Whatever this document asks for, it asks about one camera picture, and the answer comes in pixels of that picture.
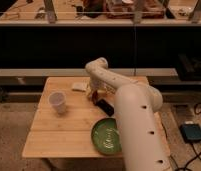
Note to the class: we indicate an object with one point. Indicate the black smartphone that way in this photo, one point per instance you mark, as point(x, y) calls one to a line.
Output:
point(106, 107)

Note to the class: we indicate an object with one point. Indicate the red pepper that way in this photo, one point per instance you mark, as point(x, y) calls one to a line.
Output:
point(95, 98)

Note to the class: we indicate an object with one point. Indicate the green plate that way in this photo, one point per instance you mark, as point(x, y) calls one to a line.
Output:
point(105, 137)

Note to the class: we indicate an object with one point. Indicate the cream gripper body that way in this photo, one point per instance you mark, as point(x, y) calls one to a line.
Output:
point(94, 86)

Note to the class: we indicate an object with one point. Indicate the black foot pedal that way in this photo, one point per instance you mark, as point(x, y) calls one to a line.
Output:
point(191, 133)

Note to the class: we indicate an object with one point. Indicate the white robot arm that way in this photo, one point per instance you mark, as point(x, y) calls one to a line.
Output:
point(135, 104)

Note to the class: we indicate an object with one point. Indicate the wooden background shelf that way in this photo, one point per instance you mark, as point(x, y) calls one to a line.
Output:
point(101, 12)

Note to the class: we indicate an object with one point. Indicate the wooden table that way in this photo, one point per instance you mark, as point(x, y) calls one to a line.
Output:
point(67, 135)

